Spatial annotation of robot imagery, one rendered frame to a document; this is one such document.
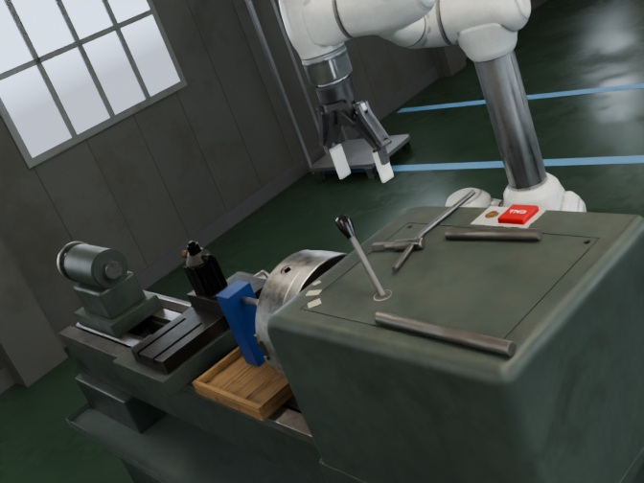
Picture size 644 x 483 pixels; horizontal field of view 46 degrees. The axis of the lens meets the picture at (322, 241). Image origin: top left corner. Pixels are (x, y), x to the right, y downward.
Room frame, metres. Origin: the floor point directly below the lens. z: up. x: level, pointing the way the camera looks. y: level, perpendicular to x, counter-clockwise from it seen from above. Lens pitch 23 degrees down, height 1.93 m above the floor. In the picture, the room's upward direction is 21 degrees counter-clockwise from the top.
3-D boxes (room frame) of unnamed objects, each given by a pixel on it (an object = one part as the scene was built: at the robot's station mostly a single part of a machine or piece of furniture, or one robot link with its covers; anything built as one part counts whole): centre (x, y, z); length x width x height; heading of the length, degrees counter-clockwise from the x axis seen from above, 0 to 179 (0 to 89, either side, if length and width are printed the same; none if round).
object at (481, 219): (1.38, -0.37, 1.23); 0.13 x 0.08 x 0.06; 36
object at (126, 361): (2.14, 0.43, 0.90); 0.53 x 0.30 x 0.06; 126
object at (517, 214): (1.36, -0.38, 1.26); 0.06 x 0.06 x 0.02; 36
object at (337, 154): (1.55, -0.10, 1.44); 0.03 x 0.01 x 0.07; 121
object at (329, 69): (1.49, -0.13, 1.64); 0.09 x 0.09 x 0.06
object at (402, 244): (1.42, -0.14, 1.27); 0.12 x 0.02 x 0.02; 53
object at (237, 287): (1.87, 0.27, 1.00); 0.08 x 0.06 x 0.23; 126
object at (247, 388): (1.82, 0.24, 0.89); 0.36 x 0.30 x 0.04; 126
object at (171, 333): (2.09, 0.41, 0.95); 0.43 x 0.18 x 0.04; 126
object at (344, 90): (1.49, -0.13, 1.57); 0.08 x 0.07 x 0.09; 31
